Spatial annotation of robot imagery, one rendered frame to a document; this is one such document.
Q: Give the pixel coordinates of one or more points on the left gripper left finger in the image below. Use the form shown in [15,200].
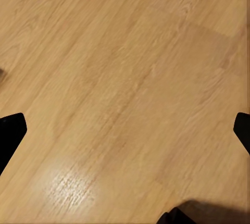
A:
[12,130]

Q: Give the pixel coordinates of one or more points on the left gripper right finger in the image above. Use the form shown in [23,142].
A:
[242,129]

